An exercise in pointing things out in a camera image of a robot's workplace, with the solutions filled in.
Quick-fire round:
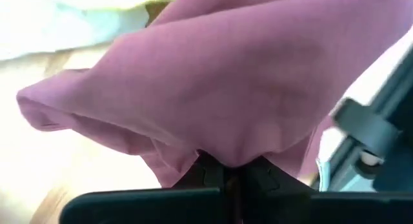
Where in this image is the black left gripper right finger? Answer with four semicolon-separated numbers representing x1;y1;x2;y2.
238;155;312;224

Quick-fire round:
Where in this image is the pink cloth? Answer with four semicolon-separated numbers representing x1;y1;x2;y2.
15;0;413;188

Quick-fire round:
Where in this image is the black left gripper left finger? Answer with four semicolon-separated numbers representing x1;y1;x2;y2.
172;149;240;224

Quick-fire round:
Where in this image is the white cloth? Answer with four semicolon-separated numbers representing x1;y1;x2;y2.
0;0;150;62

